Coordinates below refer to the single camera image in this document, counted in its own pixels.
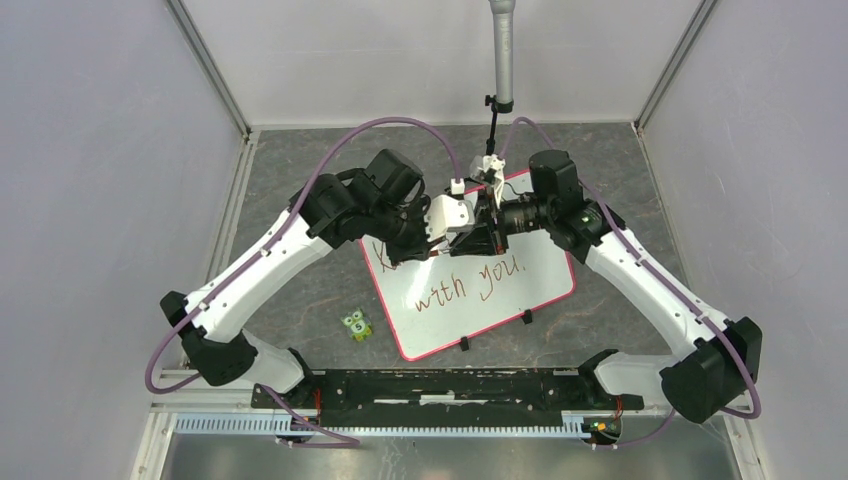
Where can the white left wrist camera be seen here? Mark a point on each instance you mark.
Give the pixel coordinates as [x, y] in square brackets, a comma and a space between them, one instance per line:
[449, 213]

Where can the grey camera pole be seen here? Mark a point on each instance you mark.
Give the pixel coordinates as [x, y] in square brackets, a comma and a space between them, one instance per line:
[503, 25]

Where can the green owl number toy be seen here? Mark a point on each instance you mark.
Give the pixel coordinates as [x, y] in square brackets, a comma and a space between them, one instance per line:
[357, 324]

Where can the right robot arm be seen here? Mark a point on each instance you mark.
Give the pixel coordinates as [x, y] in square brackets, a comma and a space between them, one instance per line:
[713, 361]

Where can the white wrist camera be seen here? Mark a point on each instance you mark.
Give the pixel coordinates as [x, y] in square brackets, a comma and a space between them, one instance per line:
[449, 213]
[489, 170]

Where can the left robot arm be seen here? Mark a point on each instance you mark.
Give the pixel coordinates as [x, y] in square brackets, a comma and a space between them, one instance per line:
[384, 200]

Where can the white board with pink frame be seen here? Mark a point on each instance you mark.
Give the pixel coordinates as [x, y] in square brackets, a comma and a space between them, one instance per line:
[433, 305]

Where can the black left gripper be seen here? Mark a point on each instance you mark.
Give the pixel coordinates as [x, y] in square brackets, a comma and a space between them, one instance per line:
[419, 250]

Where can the black tripod stand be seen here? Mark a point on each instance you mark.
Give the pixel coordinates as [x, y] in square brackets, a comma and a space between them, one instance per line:
[491, 102]

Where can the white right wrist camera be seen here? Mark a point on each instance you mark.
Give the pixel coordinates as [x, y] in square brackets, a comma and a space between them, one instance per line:
[489, 170]

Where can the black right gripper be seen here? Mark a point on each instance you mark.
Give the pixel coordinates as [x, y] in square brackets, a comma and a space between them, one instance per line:
[485, 238]

